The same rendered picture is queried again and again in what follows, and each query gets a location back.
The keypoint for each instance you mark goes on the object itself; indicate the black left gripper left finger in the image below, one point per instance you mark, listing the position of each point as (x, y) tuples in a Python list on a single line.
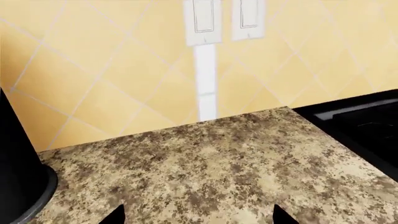
[(116, 215)]

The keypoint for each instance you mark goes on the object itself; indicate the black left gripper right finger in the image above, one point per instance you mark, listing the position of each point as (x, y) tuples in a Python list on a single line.
[(281, 215)]

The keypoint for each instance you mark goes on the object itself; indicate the black cylindrical appliance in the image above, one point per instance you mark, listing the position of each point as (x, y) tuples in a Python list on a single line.
[(18, 163)]

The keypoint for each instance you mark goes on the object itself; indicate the black stovetop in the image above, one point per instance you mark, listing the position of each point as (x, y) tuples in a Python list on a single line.
[(357, 121)]

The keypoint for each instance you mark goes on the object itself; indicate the white wall light switch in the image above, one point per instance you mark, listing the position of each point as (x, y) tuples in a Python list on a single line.
[(203, 21), (248, 18)]

